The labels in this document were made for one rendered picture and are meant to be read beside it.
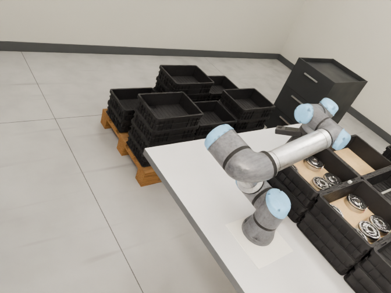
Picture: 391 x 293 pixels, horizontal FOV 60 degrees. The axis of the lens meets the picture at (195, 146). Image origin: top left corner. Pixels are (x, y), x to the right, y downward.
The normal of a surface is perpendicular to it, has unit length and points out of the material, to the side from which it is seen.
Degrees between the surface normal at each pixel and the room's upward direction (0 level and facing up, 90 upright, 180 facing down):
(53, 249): 0
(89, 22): 90
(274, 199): 8
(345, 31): 90
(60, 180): 0
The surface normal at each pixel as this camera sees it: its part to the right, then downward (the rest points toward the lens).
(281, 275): 0.31, -0.76
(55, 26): 0.53, 0.65
